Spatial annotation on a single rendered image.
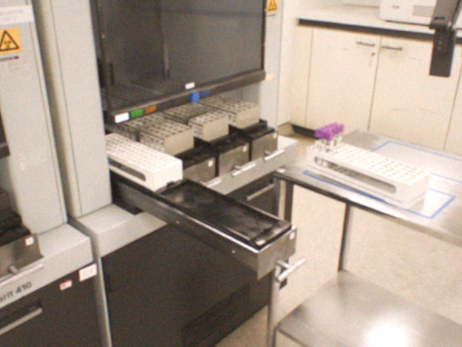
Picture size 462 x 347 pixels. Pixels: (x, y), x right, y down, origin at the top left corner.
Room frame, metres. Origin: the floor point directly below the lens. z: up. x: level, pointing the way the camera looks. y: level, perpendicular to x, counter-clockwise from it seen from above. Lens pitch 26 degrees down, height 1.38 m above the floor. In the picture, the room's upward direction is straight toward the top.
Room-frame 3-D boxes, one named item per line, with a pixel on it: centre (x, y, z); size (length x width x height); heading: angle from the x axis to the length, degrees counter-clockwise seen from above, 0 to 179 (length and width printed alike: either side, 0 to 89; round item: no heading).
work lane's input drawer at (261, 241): (1.10, 0.12, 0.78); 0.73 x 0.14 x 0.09; 47
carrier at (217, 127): (1.44, 0.03, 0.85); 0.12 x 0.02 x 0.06; 136
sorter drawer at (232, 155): (1.60, 0.20, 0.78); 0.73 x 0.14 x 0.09; 47
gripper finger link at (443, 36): (0.72, -0.31, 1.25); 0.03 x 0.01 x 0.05; 138
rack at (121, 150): (1.22, 0.25, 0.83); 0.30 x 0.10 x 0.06; 47
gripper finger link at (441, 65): (0.74, -0.32, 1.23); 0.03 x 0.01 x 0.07; 48
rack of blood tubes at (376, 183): (1.13, -0.36, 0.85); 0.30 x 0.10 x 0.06; 42
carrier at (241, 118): (1.55, -0.08, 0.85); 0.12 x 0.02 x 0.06; 136
